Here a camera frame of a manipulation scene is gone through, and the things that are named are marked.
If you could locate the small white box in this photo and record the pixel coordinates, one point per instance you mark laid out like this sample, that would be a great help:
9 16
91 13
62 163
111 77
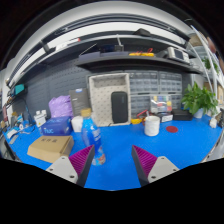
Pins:
76 124

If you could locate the black zip case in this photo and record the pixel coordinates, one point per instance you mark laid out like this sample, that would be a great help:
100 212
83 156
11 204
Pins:
181 115

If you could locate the white plastic container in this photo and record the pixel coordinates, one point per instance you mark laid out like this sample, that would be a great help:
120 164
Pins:
40 119

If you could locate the white pegboard tray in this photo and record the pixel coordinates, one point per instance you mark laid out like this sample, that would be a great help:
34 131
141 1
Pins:
101 100

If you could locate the purple plastic bag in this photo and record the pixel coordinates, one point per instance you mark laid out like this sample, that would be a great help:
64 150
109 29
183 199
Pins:
60 106

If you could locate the white shelf unit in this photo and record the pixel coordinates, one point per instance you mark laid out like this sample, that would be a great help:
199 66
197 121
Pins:
213 50

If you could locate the small black box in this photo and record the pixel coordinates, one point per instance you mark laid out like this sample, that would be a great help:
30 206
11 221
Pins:
165 117

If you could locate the clear organizer box coloured parts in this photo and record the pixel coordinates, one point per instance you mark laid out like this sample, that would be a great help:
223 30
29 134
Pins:
160 104

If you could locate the black overhead workbench shelf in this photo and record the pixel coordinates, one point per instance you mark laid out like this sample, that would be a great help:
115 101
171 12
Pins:
133 61

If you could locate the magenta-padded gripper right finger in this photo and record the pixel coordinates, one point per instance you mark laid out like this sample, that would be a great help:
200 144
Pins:
160 168

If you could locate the teal plastic holder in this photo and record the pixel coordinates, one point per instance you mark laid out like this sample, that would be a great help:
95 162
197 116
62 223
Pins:
19 89

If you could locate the yellow multimeter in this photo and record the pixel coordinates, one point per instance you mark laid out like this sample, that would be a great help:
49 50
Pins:
136 121

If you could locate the blue printed box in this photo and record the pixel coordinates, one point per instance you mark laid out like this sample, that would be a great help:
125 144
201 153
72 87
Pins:
56 126

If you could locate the black rectangular speaker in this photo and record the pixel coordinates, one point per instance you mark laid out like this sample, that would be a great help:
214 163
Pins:
119 107

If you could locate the flat round red coaster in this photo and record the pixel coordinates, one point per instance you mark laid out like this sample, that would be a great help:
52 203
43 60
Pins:
172 129

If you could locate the brown cardboard box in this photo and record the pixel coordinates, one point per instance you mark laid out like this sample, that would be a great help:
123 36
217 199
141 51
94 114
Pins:
50 148

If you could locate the dark grey flat box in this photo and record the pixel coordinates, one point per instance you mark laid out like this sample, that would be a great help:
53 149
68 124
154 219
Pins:
79 100

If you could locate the green potted plant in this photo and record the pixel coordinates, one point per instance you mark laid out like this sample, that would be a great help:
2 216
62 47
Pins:
198 98

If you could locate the blue drink bottle gold cap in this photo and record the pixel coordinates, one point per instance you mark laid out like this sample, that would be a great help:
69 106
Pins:
90 135

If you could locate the grey small-parts drawer cabinet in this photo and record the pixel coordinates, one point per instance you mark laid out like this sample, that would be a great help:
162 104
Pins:
170 82
140 104
176 100
144 82

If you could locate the white power adapter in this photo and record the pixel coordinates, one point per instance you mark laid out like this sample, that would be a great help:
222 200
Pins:
213 122

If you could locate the white paper cup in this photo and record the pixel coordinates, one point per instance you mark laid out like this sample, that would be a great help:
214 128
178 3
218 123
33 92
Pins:
152 126

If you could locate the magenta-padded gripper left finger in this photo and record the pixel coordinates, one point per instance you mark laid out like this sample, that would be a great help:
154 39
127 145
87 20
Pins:
63 168

